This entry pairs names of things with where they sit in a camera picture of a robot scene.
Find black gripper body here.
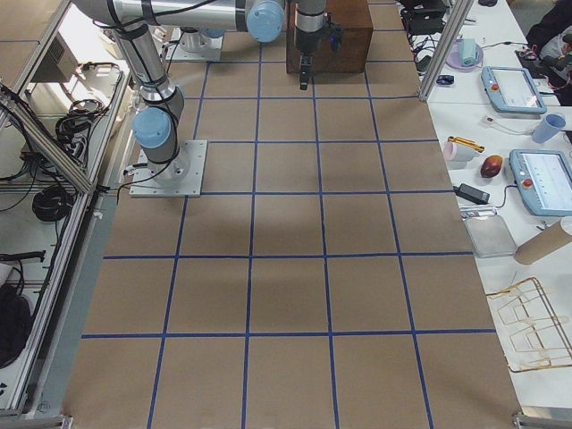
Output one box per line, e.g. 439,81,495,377
295,27,330,55

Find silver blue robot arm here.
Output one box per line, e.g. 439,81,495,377
180,27,225,53
75,1,286,185

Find dark wooden drawer cabinet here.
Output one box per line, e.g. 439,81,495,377
286,0,373,76

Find small blue black device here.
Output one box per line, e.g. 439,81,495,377
435,74,455,87

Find purple plate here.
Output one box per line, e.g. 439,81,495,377
446,40,484,72

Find teal cup on plate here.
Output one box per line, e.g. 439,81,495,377
457,38,477,67

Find pink white mug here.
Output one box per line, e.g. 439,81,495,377
442,141,479,163

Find gold metal bar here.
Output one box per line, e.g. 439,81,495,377
448,136,484,153

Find upper blue teach pendant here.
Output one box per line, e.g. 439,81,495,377
481,66,547,114

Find blue teach pendant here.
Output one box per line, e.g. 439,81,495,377
481,66,547,114
509,149,571,217

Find red mango fruit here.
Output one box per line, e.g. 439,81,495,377
480,155,503,179

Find black power adapter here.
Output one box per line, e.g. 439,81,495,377
453,183,490,205

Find beige control box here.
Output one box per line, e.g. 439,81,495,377
30,32,79,83

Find light blue plastic cup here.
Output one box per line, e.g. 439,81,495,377
532,114,566,144

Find lower blue teach pendant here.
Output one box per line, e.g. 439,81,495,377
509,149,571,217

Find brown cardboard tube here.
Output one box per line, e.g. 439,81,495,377
515,216,571,265

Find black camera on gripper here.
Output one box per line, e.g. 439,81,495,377
328,22,344,53

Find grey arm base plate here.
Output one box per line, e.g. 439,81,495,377
163,27,225,63
129,140,207,198

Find aluminium frame post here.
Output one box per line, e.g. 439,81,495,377
418,0,474,102

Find black coiled cable bundle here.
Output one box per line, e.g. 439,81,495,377
31,183,77,223

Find gold wire rack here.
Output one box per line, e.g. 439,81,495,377
486,277,571,374

